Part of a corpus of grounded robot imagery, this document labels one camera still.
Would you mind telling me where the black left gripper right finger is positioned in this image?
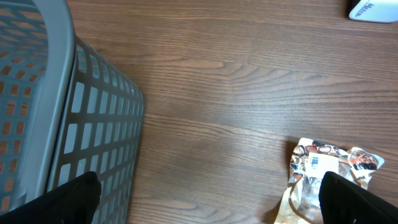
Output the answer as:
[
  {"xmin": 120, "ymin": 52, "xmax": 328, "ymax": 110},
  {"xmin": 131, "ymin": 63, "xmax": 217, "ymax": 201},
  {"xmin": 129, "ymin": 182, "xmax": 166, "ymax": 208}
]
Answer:
[{"xmin": 319, "ymin": 171, "xmax": 397, "ymax": 224}]

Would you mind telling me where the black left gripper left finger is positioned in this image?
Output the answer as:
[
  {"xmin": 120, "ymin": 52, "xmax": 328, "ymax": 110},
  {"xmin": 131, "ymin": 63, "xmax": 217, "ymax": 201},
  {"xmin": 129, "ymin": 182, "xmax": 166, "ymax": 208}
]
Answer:
[{"xmin": 1, "ymin": 171, "xmax": 101, "ymax": 224}]

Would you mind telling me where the clear brown snack bag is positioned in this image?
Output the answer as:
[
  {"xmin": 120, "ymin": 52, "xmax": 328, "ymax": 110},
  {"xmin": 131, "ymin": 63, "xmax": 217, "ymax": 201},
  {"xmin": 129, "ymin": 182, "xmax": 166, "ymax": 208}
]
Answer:
[{"xmin": 275, "ymin": 138, "xmax": 385, "ymax": 224}]

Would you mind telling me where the grey plastic basket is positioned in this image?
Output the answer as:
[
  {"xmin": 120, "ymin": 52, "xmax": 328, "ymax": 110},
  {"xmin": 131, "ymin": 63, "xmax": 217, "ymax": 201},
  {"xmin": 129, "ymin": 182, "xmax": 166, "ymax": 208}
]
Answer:
[{"xmin": 1, "ymin": 0, "xmax": 145, "ymax": 223}]

